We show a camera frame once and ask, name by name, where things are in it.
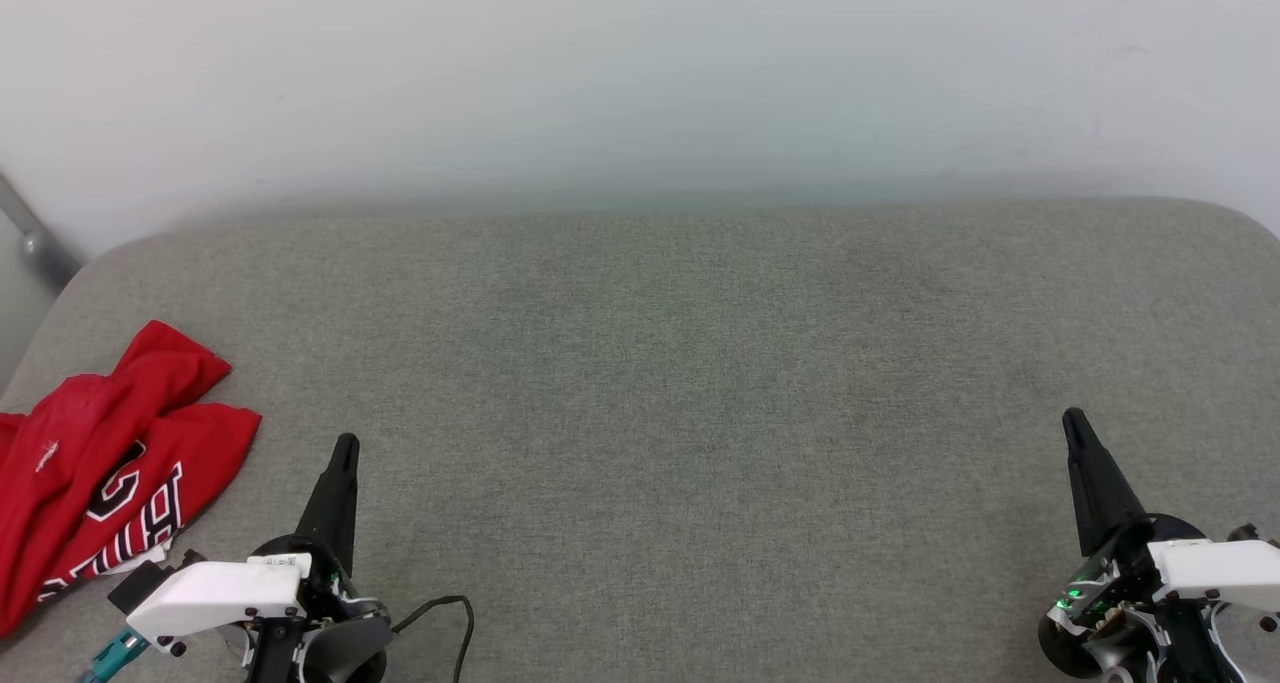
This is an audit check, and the thin black left gripper cable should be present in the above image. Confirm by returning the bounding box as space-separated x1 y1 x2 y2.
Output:
390 595 476 683

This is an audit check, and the red basketball jersey white trim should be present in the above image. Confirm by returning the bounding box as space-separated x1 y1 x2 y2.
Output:
0 320 263 640

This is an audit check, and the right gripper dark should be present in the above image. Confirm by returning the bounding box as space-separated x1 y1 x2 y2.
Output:
1045 408 1251 683

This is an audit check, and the grey fabric sofa seat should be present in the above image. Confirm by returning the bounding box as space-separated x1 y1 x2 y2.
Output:
0 197 1280 683

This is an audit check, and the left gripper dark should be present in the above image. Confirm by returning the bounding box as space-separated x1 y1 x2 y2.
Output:
243 433 393 683

